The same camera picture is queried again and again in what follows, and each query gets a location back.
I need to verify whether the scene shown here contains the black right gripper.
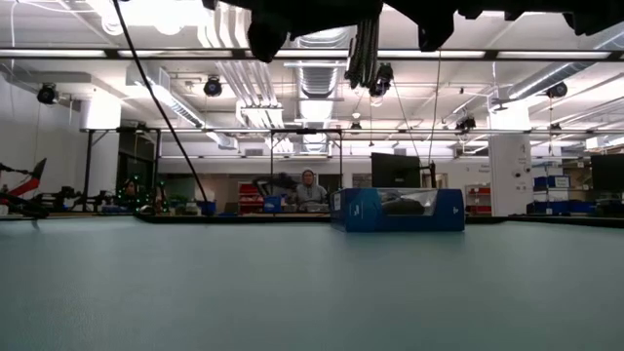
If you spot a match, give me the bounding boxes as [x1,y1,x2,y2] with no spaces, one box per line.
[202,0,457,64]

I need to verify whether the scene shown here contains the overhead light bar beam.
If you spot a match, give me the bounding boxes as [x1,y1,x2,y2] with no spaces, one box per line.
[0,47,624,61]

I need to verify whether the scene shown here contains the person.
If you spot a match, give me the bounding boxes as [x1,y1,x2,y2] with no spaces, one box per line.
[291,168,330,214]

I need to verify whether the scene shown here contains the black monitor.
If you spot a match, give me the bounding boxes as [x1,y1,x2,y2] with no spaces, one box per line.
[370,152,422,190]
[590,153,624,193]

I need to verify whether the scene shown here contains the red storage bins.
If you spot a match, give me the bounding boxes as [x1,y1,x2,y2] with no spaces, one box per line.
[237,181,265,215]

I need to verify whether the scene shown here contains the blue storage bin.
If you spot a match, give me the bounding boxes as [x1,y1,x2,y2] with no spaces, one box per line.
[262,194,285,215]

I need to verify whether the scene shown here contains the blue game controller box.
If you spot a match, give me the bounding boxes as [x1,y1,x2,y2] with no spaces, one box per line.
[330,187,466,233]

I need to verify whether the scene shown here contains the dark equipment with green lights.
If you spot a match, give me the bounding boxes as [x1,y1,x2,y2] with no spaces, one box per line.
[114,175,170,215]

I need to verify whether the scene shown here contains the red bin shelf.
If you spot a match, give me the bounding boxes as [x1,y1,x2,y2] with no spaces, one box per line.
[464,183,491,216]

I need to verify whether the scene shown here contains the white square pillar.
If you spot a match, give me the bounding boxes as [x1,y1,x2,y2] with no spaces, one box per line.
[487,104,533,218]

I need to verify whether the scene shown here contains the green table mat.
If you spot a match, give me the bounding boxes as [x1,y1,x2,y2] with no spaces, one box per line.
[0,216,624,351]

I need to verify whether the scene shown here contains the blue storage boxes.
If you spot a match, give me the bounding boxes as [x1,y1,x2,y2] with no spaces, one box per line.
[526,175,597,216]

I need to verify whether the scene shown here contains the red and black robot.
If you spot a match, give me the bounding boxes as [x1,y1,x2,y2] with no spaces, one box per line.
[0,157,50,219]

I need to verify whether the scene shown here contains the silver ventilation duct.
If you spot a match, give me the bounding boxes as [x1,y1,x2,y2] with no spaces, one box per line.
[292,26,345,155]

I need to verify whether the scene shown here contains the black metal gantry frame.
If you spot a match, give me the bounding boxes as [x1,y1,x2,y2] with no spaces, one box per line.
[80,126,163,214]
[269,128,344,209]

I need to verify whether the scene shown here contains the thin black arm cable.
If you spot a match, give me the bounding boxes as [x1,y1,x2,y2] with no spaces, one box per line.
[110,0,212,205]

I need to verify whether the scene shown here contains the black aluminium table frame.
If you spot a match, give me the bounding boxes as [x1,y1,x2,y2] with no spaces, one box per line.
[134,213,624,229]

